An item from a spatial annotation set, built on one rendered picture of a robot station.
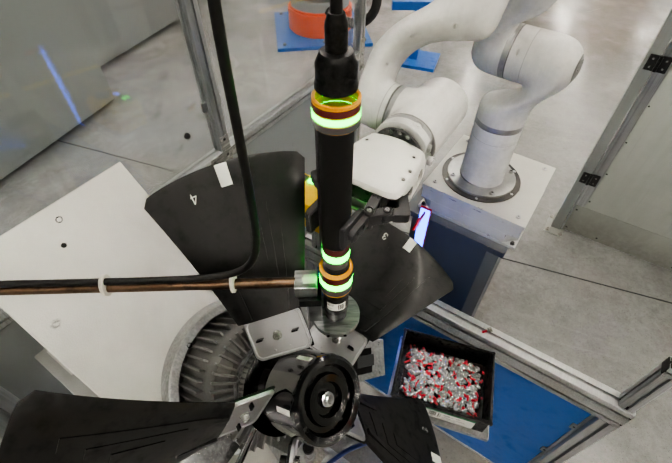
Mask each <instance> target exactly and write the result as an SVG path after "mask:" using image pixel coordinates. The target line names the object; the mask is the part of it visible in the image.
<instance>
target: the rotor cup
mask: <svg viewBox="0 0 672 463"><path fill-rule="evenodd" d="M299 355H301V356H305V357H310V358H312V359H311V360H310V361H305V360H300V359H296V358H297V357H298V356H299ZM271 386H275V389H274V394H273V396H272V398H271V399H270V401H269V402H268V404H267V405H266V407H265V408H264V410H263V411H262V413H261V414H260V416H259V417H258V419H257V420H256V421H255V422H254V423H253V424H251V425H250V426H251V427H252V428H253V429H255V430H256V431H258V432H260V433H262V434H264V435H267V436H270V437H282V436H286V435H288V436H290V437H292V438H295V439H297V440H299V441H301V442H303V443H305V444H307V445H309V446H312V447H317V448H324V447H329V446H332V445H334V444H336V443H337V442H339V441H340V440H341V439H343V438H344V437H345V435H346V434H347V433H348V432H349V430H350V429H351V427H352V425H353V424H354V422H355V419H356V417H357V414H358V410H359V406H360V397H361V390H360V382H359V378H358V375H357V373H356V371H355V369H354V367H353V366H352V364H351V363H350V362H349V361H348V360H347V359H345V358H344V357H342V356H340V355H338V354H334V353H329V352H323V351H318V350H312V349H310V348H306V349H303V350H299V351H296V352H292V353H289V354H286V355H282V356H279V357H275V358H272V359H269V360H265V361H259V360H258V359H257V358H256V356H255V354H254V352H253V354H252V355H251V356H250V358H249V359H248V361H247V363H246V365H245V367H244V369H243V371H242V374H241V378H240V382H239V391H238V397H239V398H240V397H243V396H246V395H248V394H251V393H254V392H257V391H260V390H263V389H265V388H268V387H271ZM327 391H331V392H332V393H333V394H334V403H333V405H332V406H331V407H329V408H326V407H324V406H323V404H322V397H323V395H324V394H325V393H326V392H327ZM276 406H278V407H281V408H283V409H286V410H289V413H290V417H289V416H286V415H284V414H282V413H279V412H277V407H276Z"/></svg>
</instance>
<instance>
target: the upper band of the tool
mask: <svg viewBox="0 0 672 463"><path fill-rule="evenodd" d="M319 96H320V97H319ZM353 96H354V97H353ZM317 97H318V98H317ZM356 98H357V99H356ZM361 99H362V94H361V92H360V91H359V89H358V90H357V92H356V93H354V94H353V95H352V96H348V97H344V98H328V97H324V96H321V95H320V94H318V93H317V92H316V91H315V89H314V90H313V91H312V93H311V102H312V104H313V105H314V106H315V107H317V108H318V109H321V110H323V111H327V112H345V111H349V110H352V109H354V108H356V107H357V106H358V105H359V104H360V103H361ZM335 100H337V101H335ZM327 101H329V102H327ZM343 101H345V103H344V102H343ZM323 102H325V103H323ZM348 102H349V103H348ZM321 103H322V104H321ZM350 103H352V104H350ZM359 112H360V111H359ZM359 112H358V113H359ZM313 113H314V112H313ZM358 113H357V114H358ZM314 114H315V115H317V114H316V113H314ZM357 114H356V115H357ZM356 115H354V116H356ZM317 116H318V117H320V118H323V117H321V116H319V115H317ZM354 116H352V117H349V118H345V119H327V118H323V119H326V120H331V121H341V120H347V119H350V118H353V117H354ZM313 120H314V119H313ZM314 121H315V120H314ZM358 121H359V120H358ZM358 121H357V122H358ZM315 122H316V121H315ZM357 122H355V123H354V124H356V123H357ZM316 123H317V122H316ZM317 124H318V125H320V126H323V125H321V124H319V123H317ZM354 124H352V125H354ZM352 125H349V126H346V127H338V128H334V127H327V126H323V127H326V128H331V129H342V128H347V127H350V126H352Z"/></svg>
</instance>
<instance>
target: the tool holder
mask: <svg viewBox="0 0 672 463"><path fill-rule="evenodd" d="M304 274H316V276H317V270H295V274H294V277H295V281H294V294H295V298H299V306H300V307H309V316H310V321H311V322H313V323H314V325H315V327H316V329H317V330H318V331H319V332H320V333H322V334H323V335H325V336H327V337H332V338H340V337H347V335H349V334H350V333H352V332H353V331H354V330H355V328H356V327H357V325H358V323H359V318H360V310H359V306H358V304H357V302H356V301H355V300H354V299H353V298H352V297H351V296H349V298H348V307H347V315H346V317H345V318H344V319H343V320H342V321H339V322H333V321H330V320H329V319H328V318H327V317H326V315H325V307H324V298H323V296H322V290H321V288H320V280H319V276H317V282H316V281H315V283H305V284H303V281H302V277H303V275H304Z"/></svg>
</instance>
